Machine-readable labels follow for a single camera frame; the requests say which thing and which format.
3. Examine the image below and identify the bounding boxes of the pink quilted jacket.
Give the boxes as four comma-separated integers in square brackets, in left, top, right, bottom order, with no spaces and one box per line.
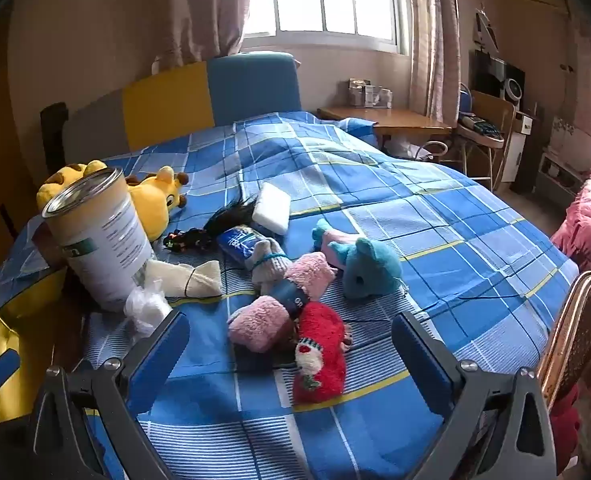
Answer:
[550,169,591,301]

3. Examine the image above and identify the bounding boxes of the red fluffy sock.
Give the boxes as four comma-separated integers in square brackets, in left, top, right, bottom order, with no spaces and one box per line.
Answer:
[292,302,355,406]

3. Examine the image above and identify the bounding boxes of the grey sock bundle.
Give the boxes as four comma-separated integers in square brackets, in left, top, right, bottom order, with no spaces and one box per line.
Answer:
[250,239,294,292]

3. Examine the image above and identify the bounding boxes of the blue tissue pack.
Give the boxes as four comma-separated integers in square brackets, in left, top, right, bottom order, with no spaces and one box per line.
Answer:
[216,225,267,267]

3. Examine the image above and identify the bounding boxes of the pink curtain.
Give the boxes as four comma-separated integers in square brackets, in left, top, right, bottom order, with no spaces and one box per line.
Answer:
[152,0,256,73]
[408,0,462,118]

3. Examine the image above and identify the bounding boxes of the yellow storage bag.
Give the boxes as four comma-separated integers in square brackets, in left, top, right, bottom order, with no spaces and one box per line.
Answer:
[0,267,68,426]

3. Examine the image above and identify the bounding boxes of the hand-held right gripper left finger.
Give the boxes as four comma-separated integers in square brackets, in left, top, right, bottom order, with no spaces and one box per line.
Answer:
[25,310,191,480]

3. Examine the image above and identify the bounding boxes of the black hair wig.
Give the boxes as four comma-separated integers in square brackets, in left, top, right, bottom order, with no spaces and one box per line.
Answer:
[206,197,259,241]

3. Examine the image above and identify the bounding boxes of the yellow and blue headboard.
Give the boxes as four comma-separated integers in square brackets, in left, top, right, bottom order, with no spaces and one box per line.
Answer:
[62,52,302,154]

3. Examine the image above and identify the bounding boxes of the small desk fan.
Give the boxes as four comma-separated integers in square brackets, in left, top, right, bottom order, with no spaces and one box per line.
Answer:
[503,76,526,113]

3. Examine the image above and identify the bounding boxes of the teal elephant plush toy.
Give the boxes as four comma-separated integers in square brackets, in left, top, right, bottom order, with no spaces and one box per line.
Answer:
[311,218,404,301]

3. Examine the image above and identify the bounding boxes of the wooden chair with clutter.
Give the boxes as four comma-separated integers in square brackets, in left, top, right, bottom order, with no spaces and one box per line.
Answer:
[440,82,516,192]

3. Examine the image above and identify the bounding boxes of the white sponge block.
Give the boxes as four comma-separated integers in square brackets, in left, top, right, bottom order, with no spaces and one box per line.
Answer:
[252,182,292,235]

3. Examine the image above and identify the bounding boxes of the wooden desk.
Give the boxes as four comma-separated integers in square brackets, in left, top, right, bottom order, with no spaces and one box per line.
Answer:
[317,106,453,153]

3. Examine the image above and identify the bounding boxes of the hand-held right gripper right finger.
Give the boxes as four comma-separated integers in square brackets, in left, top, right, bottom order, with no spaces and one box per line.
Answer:
[391,312,559,480]

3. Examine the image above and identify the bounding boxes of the yellow giraffe plush toy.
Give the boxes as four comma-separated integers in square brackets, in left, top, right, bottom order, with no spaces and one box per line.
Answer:
[36,161,190,242]

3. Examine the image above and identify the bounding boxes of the clear plastic bag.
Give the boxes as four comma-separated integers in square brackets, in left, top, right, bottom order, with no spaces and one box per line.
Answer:
[124,280,174,337]

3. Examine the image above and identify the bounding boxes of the cream socks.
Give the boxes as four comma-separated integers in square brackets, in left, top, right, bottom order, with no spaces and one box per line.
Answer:
[146,260,224,302]

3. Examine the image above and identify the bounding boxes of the pink fluffy socks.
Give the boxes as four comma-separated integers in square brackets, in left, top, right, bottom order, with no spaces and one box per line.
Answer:
[228,252,339,354]

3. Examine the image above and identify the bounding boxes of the large white tin can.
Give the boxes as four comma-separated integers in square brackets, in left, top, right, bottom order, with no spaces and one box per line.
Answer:
[42,167,156,311]

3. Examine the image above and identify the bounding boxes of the blue plaid bedsheet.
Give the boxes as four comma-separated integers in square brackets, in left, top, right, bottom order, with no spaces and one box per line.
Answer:
[0,111,581,480]

